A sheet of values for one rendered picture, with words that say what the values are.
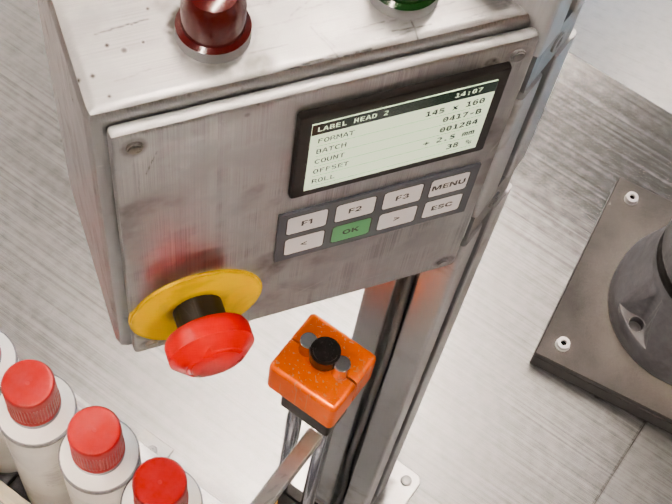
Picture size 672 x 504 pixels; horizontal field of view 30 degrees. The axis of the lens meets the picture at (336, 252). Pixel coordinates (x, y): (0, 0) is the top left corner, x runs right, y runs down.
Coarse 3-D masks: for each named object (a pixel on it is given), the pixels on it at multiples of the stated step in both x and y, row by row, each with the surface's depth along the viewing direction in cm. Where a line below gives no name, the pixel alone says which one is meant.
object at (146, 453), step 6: (78, 396) 90; (78, 402) 90; (84, 402) 90; (78, 408) 90; (144, 450) 89; (150, 450) 89; (144, 456) 89; (150, 456) 89; (156, 456) 89; (204, 492) 88; (204, 498) 88; (210, 498) 88; (216, 498) 88
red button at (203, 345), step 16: (192, 304) 53; (208, 304) 53; (176, 320) 54; (192, 320) 52; (208, 320) 52; (224, 320) 52; (240, 320) 53; (176, 336) 52; (192, 336) 52; (208, 336) 52; (224, 336) 52; (240, 336) 53; (176, 352) 52; (192, 352) 52; (208, 352) 52; (224, 352) 52; (240, 352) 53; (176, 368) 53; (192, 368) 53; (208, 368) 53; (224, 368) 54
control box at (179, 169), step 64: (64, 0) 43; (128, 0) 43; (256, 0) 44; (320, 0) 44; (448, 0) 44; (64, 64) 43; (128, 64) 42; (192, 64) 42; (256, 64) 42; (320, 64) 43; (384, 64) 44; (448, 64) 44; (512, 64) 46; (64, 128) 53; (128, 128) 41; (192, 128) 42; (256, 128) 44; (128, 192) 44; (192, 192) 46; (256, 192) 48; (320, 192) 49; (128, 256) 48; (192, 256) 50; (256, 256) 52; (320, 256) 54; (384, 256) 57; (448, 256) 59; (128, 320) 54
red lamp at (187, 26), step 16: (192, 0) 41; (208, 0) 41; (224, 0) 41; (240, 0) 41; (176, 16) 42; (192, 16) 41; (208, 16) 41; (224, 16) 41; (240, 16) 41; (176, 32) 42; (192, 32) 41; (208, 32) 41; (224, 32) 41; (240, 32) 42; (192, 48) 42; (208, 48) 42; (224, 48) 42; (240, 48) 42
